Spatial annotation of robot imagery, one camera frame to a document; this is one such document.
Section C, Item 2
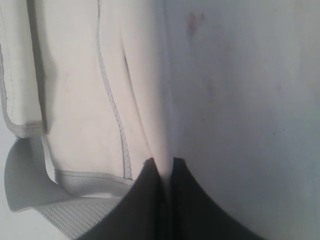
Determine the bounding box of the white fabric backpack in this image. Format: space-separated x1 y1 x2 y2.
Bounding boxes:
0 0 320 240

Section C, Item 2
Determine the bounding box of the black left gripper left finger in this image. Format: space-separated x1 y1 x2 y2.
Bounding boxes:
79 158 163 240

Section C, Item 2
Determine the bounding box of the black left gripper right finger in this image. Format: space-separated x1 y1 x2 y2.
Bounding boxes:
170 158 262 240

